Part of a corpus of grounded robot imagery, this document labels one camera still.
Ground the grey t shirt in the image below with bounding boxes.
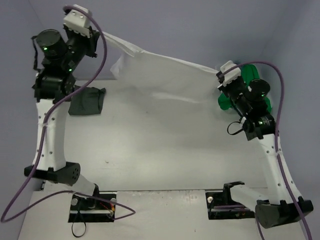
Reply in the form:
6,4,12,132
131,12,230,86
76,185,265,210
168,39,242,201
68,87,107,116

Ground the white t shirt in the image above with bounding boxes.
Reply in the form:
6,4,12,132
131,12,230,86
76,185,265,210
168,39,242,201
104,32,219,103

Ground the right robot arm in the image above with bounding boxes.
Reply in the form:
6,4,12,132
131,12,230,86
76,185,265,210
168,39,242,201
218,75,314,229

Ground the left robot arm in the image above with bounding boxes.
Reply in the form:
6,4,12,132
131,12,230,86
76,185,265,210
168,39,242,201
24,25,100,210

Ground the green t shirt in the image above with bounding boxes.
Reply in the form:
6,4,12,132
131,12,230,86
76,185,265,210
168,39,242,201
217,64,272,113

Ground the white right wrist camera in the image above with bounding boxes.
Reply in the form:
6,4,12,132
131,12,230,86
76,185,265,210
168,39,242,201
216,60,241,87

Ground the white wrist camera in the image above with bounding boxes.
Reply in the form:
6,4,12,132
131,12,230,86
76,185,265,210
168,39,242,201
63,10,91,38
216,60,241,87

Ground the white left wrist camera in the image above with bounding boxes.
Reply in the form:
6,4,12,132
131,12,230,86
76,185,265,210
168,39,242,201
63,10,91,38

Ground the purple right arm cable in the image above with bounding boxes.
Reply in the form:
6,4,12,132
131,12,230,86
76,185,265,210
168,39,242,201
217,60,313,240

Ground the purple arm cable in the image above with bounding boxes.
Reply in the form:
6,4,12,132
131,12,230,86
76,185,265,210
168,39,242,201
217,60,313,240
0,4,136,223

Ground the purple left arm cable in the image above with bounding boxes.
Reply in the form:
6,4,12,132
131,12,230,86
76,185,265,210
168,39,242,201
0,4,136,223

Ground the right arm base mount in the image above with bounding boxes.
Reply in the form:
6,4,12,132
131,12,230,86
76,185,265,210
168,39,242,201
205,181,261,220

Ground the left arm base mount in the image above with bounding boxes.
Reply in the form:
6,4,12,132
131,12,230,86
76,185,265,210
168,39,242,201
68,194,116,223

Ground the black loop cable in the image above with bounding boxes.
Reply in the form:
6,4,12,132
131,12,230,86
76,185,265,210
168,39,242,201
71,209,88,238

